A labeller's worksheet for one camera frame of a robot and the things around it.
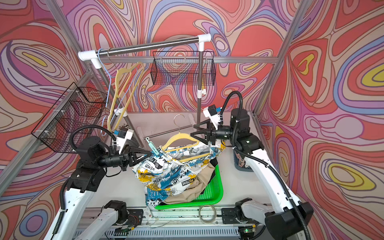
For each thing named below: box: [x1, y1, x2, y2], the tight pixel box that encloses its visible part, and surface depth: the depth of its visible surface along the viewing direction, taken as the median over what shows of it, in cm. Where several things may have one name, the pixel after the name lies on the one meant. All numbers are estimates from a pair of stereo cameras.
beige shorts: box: [158, 158, 219, 205], surface depth 75 cm
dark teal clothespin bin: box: [233, 149, 254, 172], surface depth 92 cm
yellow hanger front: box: [161, 132, 211, 162], surface depth 59 cm
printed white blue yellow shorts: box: [132, 143, 227, 207], surface depth 65 cm
